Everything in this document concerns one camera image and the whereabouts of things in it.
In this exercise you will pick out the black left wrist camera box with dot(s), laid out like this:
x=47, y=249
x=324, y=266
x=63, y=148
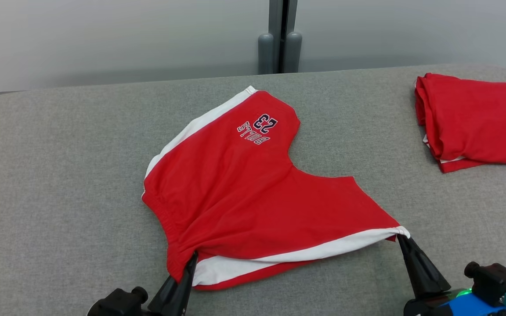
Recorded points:
x=117, y=303

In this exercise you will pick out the red white basketball jersey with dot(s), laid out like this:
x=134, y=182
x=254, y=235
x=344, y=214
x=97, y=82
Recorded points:
x=481, y=118

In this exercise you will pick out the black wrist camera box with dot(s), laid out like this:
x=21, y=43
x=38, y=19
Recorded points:
x=117, y=303
x=494, y=281

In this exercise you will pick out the red white basketball shorts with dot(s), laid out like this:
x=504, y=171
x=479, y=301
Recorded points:
x=244, y=197

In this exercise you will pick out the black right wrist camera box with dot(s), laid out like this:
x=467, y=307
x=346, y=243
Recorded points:
x=494, y=281

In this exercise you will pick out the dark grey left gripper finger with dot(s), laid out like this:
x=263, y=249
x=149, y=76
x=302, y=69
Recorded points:
x=163, y=298
x=185, y=289

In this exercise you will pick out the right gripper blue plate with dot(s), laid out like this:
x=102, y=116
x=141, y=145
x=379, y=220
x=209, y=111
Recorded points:
x=464, y=305

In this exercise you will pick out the dark grey vertical wall post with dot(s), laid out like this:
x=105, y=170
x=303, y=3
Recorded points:
x=281, y=17

